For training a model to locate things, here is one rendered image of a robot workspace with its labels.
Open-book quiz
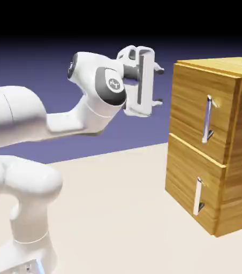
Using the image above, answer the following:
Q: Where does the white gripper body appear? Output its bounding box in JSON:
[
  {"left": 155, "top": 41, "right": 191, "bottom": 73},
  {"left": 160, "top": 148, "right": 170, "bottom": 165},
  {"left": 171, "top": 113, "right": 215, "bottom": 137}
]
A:
[{"left": 124, "top": 46, "right": 156, "bottom": 118}]

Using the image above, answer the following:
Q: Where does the large wood cabinet door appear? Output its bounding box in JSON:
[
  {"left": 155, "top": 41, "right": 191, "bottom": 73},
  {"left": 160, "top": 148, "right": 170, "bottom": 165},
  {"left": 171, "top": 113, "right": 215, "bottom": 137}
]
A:
[{"left": 169, "top": 63, "right": 242, "bottom": 165}]

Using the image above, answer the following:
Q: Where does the small wood cabinet door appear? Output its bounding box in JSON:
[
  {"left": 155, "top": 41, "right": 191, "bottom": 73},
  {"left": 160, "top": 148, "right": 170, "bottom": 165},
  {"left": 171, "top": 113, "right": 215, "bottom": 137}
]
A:
[{"left": 164, "top": 133, "right": 227, "bottom": 236}]

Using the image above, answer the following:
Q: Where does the light wood cabinet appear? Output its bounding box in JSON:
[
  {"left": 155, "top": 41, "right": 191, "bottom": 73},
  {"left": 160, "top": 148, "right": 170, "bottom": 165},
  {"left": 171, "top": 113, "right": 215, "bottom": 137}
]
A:
[{"left": 164, "top": 56, "right": 242, "bottom": 238}]

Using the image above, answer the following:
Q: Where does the long silver door handle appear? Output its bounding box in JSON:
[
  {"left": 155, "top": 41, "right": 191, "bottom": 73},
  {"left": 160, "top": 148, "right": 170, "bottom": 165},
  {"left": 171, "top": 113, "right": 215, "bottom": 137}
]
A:
[{"left": 201, "top": 94, "right": 220, "bottom": 144}]

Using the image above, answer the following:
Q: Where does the short silver door handle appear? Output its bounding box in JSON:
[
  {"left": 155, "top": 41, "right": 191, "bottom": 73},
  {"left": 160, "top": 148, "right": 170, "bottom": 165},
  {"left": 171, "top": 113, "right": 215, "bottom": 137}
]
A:
[{"left": 192, "top": 177, "right": 207, "bottom": 216}]

